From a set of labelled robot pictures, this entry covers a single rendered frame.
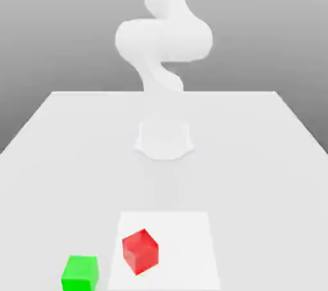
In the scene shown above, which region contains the small green cube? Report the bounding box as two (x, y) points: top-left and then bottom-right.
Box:
(60, 254), (99, 291)

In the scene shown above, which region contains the small red cube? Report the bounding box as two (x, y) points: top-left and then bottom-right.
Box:
(122, 228), (160, 276)

